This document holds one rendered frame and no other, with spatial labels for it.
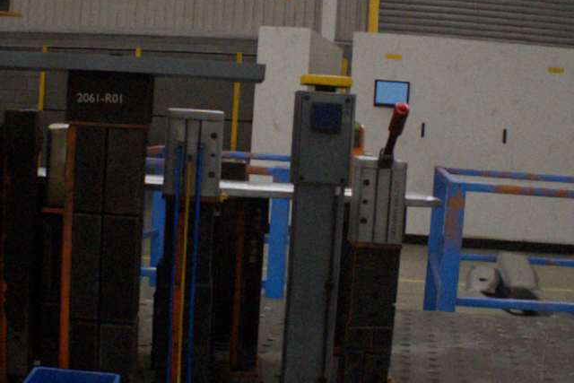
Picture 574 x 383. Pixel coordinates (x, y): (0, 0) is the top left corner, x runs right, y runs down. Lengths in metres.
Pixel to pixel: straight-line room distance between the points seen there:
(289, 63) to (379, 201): 7.96
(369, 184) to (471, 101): 7.92
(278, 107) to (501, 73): 2.18
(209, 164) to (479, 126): 7.99
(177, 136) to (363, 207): 0.27
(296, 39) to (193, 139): 7.99
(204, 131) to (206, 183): 0.07
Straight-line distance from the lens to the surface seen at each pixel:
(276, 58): 9.28
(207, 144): 1.29
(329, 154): 1.14
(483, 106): 9.23
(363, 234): 1.32
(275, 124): 9.25
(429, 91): 9.20
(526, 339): 1.95
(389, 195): 1.32
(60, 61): 1.12
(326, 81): 1.14
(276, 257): 3.22
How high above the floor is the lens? 1.10
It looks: 3 degrees down
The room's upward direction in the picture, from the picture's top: 4 degrees clockwise
